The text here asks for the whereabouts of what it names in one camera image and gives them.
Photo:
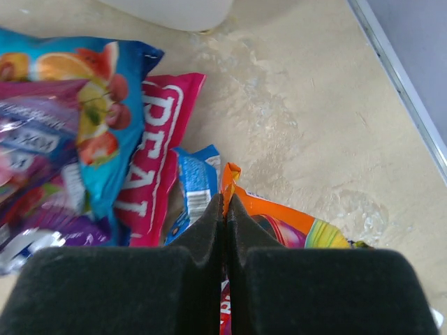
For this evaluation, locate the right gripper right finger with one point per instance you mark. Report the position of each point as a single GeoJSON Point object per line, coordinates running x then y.
{"type": "Point", "coordinates": [279, 290]}

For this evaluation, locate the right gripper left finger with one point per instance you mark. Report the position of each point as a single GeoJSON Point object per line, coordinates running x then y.
{"type": "Point", "coordinates": [174, 289]}

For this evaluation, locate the orange snack packet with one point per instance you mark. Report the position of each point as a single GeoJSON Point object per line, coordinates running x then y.
{"type": "Point", "coordinates": [290, 227]}

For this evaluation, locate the pink REAL crisps bag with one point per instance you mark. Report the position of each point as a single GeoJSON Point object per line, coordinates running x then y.
{"type": "Point", "coordinates": [142, 204]}

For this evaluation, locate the blue barcode snack packet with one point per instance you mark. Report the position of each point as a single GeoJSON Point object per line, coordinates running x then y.
{"type": "Point", "coordinates": [199, 179]}

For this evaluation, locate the purple Fox's sweets bag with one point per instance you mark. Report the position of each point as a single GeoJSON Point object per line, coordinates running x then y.
{"type": "Point", "coordinates": [43, 198]}

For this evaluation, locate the blue fruit sweets bag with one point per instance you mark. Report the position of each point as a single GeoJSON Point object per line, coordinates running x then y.
{"type": "Point", "coordinates": [111, 111]}

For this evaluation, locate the cream cylinder container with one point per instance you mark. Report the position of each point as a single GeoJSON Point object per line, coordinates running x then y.
{"type": "Point", "coordinates": [182, 15]}

